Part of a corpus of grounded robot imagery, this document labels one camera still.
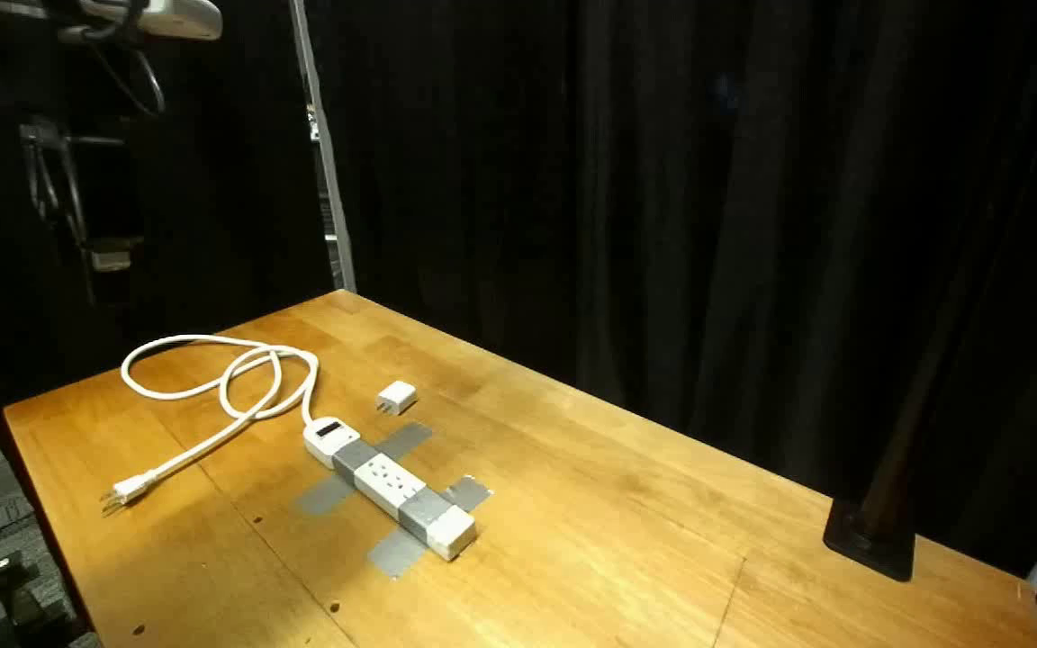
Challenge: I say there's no white cube charger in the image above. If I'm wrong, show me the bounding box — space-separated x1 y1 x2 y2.
374 378 423 422

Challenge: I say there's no white power strip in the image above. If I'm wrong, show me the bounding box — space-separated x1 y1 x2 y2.
301 415 483 566

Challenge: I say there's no black curtain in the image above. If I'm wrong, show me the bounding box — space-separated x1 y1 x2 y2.
301 0 1037 569

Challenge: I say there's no silver metal frame pole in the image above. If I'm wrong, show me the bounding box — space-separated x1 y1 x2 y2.
284 0 359 294

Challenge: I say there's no black post with base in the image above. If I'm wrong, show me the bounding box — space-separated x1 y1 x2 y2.
820 455 925 588

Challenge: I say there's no white power cord with plug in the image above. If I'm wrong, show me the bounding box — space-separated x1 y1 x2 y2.
97 330 325 520

